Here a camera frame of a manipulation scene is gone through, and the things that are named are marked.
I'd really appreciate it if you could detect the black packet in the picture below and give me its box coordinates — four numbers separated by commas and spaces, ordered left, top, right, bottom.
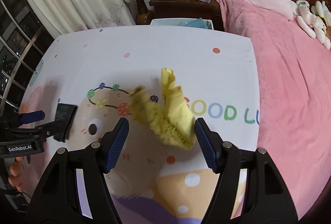
53, 103, 78, 142

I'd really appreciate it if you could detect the yellow wrapper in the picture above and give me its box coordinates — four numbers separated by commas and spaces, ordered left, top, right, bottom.
130, 68, 196, 150

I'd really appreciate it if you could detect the person's left hand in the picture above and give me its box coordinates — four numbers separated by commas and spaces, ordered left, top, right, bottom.
8, 157, 24, 193

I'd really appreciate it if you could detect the cartoon printed tablecloth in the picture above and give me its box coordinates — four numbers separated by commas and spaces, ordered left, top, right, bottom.
20, 26, 260, 223

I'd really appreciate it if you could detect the metal window grille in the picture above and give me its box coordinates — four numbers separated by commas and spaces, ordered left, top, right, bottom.
1, 0, 54, 115

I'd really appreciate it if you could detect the pink bed blanket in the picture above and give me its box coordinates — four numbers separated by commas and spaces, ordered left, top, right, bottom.
216, 0, 330, 217

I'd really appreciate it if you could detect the white storage bin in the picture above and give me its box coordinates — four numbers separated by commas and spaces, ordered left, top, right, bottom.
150, 18, 214, 30

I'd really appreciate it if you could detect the wooden nightstand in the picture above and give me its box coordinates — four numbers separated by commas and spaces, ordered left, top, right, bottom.
149, 0, 224, 31

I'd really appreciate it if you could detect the white plush toy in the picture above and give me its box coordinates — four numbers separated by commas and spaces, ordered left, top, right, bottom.
293, 0, 330, 50

